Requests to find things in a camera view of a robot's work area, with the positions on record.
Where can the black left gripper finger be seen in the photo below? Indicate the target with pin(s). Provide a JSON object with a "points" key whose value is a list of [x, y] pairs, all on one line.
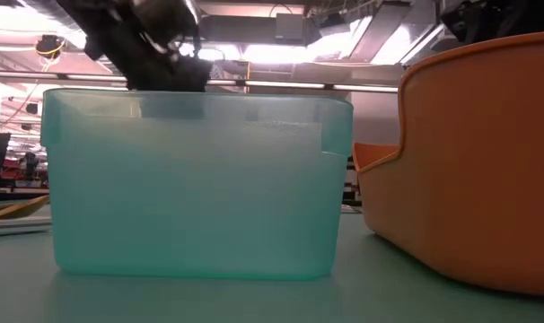
{"points": [[193, 76], [148, 74]]}

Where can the teal translucent plastic bin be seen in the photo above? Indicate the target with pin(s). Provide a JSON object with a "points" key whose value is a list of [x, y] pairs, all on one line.
{"points": [[195, 202]]}

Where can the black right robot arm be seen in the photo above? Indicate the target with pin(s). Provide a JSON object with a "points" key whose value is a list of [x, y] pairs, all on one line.
{"points": [[501, 18]]}

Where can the grey ceiling box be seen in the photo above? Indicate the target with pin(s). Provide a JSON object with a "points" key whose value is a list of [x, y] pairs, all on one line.
{"points": [[290, 27]]}

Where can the black shelf unit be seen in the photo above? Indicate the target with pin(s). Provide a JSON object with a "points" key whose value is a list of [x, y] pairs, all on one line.
{"points": [[352, 202]]}

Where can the orange plastic bin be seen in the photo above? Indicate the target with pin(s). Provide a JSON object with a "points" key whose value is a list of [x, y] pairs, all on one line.
{"points": [[478, 179]]}

